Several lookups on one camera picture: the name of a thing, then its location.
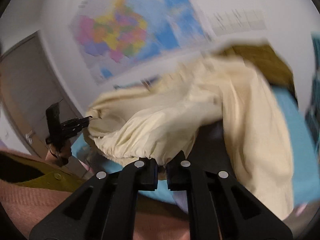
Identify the cream yellow jacket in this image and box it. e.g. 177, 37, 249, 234
86, 56, 294, 219

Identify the person in pink sweater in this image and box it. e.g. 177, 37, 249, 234
1, 147, 190, 239

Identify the grey wooden door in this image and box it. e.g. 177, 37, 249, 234
1, 33, 81, 158

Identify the blue patterned bed sheet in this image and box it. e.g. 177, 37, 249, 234
71, 86, 319, 215

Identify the olive green garment on bed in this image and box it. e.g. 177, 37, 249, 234
215, 44, 297, 100

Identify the silver door handle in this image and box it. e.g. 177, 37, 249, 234
25, 130, 34, 145

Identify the colourful wall map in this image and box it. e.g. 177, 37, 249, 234
69, 0, 209, 85

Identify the white wall socket panel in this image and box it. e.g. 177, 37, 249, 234
209, 9, 266, 36

